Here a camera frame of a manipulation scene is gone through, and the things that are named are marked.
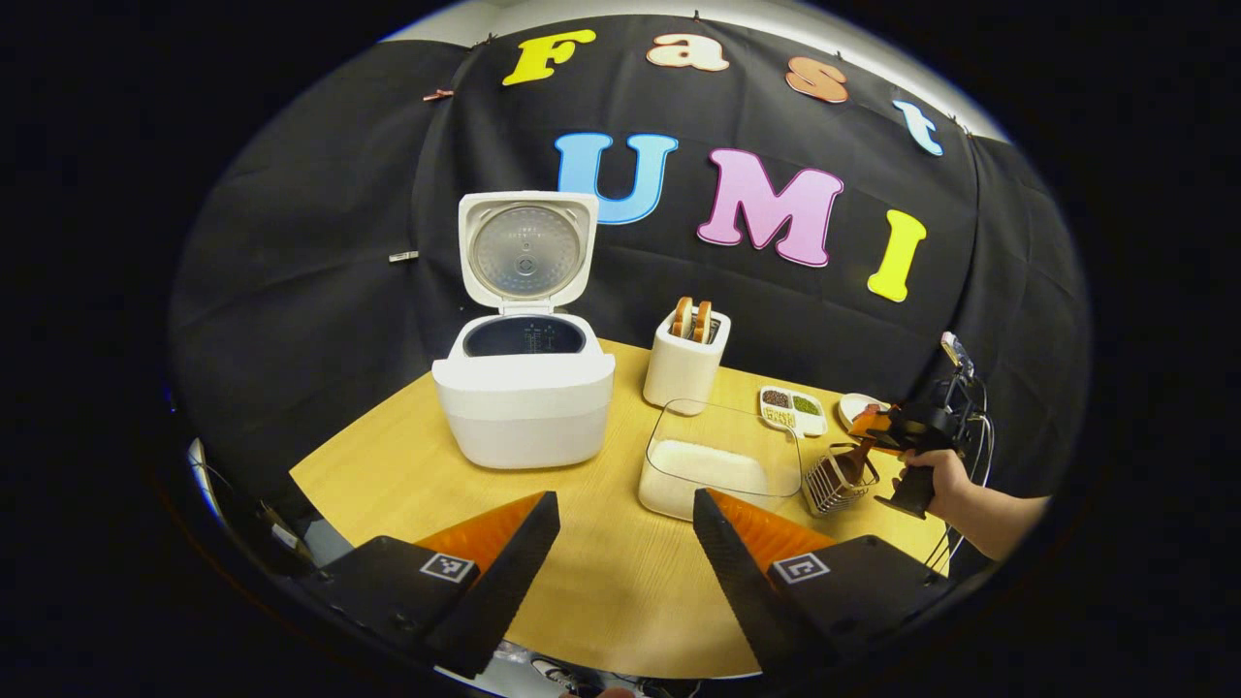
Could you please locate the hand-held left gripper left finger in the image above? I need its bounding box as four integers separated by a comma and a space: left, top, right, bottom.
296, 491, 561, 680

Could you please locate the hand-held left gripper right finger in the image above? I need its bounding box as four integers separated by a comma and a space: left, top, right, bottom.
692, 488, 956, 680

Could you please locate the brown wooden spoon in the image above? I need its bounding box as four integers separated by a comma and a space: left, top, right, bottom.
836, 441, 878, 486

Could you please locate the clear wire chopstick holder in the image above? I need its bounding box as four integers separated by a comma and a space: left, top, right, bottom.
802, 443, 881, 517

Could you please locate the clear container of rice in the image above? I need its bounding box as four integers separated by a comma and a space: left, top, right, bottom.
638, 398, 804, 523

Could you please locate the white rice cooker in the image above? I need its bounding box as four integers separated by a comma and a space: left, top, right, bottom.
431, 190, 618, 471

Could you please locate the white round plate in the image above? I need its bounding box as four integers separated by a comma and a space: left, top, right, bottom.
838, 393, 891, 432

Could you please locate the white divided bean dish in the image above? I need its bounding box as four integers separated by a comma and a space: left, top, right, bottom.
758, 386, 829, 438

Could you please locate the white toaster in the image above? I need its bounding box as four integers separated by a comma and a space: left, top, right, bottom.
643, 305, 732, 416

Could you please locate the black backdrop cloth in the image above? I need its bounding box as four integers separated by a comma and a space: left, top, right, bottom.
167, 14, 1095, 505

